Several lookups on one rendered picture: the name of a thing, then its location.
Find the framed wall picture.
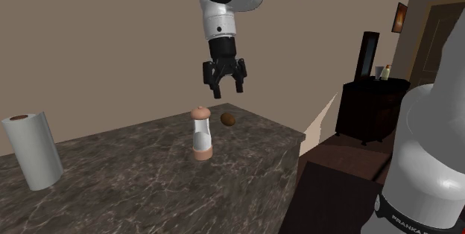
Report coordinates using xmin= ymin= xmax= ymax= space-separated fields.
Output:
xmin=390 ymin=1 xmax=409 ymax=34

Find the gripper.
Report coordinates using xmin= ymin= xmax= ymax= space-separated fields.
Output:
xmin=202 ymin=37 xmax=248 ymax=100

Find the pink and white salt grinder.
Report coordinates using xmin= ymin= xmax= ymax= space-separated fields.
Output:
xmin=190 ymin=106 xmax=214 ymax=162

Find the white paper towel roll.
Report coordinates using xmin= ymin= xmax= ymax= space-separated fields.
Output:
xmin=1 ymin=111 xmax=65 ymax=192

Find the dark wooden dresser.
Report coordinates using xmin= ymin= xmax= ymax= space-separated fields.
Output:
xmin=334 ymin=31 xmax=412 ymax=147

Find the brown egg-shaped object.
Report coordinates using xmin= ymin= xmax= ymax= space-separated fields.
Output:
xmin=220 ymin=112 xmax=236 ymax=127

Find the brown door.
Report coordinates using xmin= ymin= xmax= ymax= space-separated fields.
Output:
xmin=406 ymin=0 xmax=465 ymax=91

